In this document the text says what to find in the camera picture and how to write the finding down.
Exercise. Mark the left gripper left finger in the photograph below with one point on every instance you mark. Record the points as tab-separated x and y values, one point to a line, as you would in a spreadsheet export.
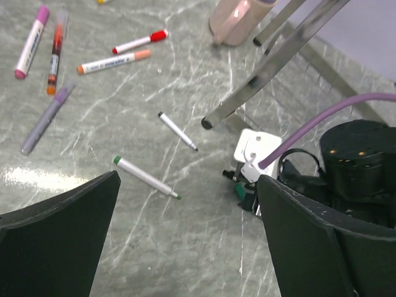
53	247

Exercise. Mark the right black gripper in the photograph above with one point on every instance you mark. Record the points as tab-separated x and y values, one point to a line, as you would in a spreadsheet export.
356	175

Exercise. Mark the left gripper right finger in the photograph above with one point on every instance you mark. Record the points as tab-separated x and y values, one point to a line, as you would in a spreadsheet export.
318	251

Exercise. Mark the black marker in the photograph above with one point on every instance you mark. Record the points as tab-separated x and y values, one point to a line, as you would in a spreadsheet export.
167	121

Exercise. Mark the black marker cap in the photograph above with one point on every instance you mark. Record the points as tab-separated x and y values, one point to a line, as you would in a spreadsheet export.
229	174

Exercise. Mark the purple cap marker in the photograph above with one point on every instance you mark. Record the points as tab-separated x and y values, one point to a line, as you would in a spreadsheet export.
46	118

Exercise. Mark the stainless steel dish rack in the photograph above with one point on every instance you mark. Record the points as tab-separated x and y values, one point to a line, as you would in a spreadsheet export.
333	49

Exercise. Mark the pink cap marker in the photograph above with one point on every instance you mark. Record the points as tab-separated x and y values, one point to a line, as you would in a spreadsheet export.
31	43

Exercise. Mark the pink cup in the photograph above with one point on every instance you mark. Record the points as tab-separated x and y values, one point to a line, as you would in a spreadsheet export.
232	21

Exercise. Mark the orange cap marker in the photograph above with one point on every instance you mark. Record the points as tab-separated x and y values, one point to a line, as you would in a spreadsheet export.
113	61

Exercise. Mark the dark red marker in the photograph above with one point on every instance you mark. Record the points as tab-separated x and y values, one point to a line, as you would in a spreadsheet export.
59	34

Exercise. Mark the red cap marker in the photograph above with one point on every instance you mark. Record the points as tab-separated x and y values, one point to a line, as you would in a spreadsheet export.
153	38

